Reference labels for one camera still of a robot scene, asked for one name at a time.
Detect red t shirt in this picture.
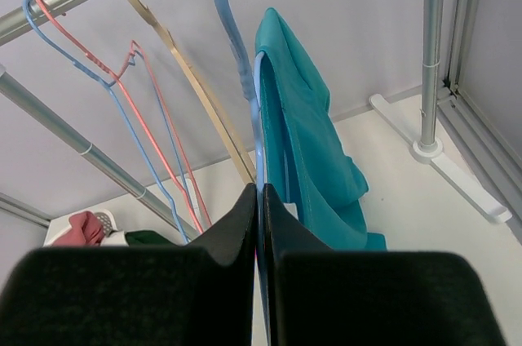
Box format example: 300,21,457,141
51,211,105,246

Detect green and white t shirt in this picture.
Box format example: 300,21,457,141
125,230,174,246

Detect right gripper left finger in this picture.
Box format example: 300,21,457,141
1,184,257,345

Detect light blue wire hanger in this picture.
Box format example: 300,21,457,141
21,0,199,243

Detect teal t shirt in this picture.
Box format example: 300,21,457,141
254,8,387,251

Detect wooden hanger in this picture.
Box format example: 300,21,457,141
127,0,256,183

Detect pink wire hanger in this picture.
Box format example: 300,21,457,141
31,0,212,235

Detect metal clothes rack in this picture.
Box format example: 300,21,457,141
1,0,511,224

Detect white plastic basket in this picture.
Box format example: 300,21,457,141
43,210,128,247

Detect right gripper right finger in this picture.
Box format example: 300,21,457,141
263,184,505,345

